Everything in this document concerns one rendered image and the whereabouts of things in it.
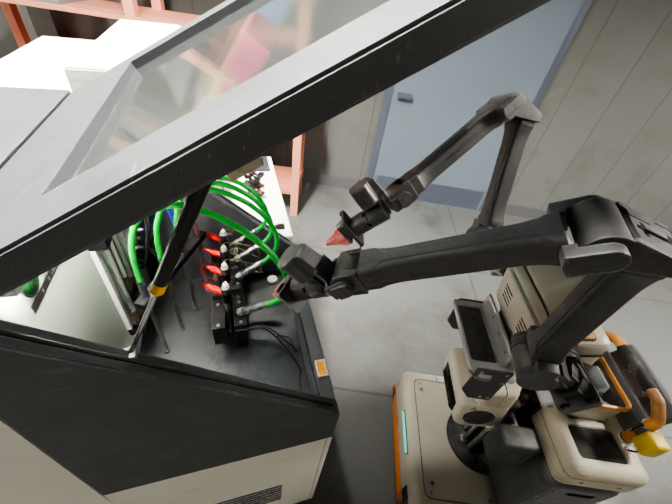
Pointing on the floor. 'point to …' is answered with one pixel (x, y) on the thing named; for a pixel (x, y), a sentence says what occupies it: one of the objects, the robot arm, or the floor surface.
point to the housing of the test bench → (33, 57)
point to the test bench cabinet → (240, 480)
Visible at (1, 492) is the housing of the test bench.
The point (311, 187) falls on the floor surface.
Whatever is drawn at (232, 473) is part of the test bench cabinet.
